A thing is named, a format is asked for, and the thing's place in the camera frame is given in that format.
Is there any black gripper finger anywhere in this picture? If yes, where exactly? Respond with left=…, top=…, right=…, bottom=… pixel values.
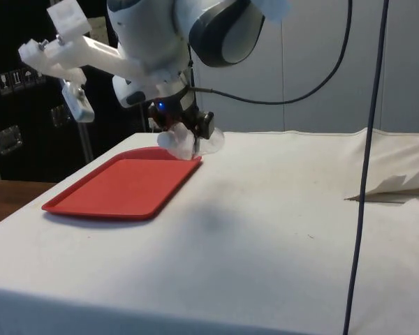
left=191, top=110, right=216, bottom=156

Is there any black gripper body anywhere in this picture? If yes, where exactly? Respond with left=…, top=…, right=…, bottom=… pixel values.
left=147, top=98, right=199, bottom=133

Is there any red tray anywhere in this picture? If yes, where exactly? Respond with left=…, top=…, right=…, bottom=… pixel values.
left=41, top=146, right=203, bottom=222

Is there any black cabinet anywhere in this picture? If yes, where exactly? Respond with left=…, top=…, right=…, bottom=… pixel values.
left=0, top=0, right=154, bottom=184

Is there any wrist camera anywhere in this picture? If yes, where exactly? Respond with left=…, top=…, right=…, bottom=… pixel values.
left=18, top=0, right=148, bottom=124

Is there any black cable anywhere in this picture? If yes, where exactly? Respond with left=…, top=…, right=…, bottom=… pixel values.
left=189, top=0, right=354, bottom=105

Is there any blue cable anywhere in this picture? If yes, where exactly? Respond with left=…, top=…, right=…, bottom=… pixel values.
left=342, top=0, right=390, bottom=335

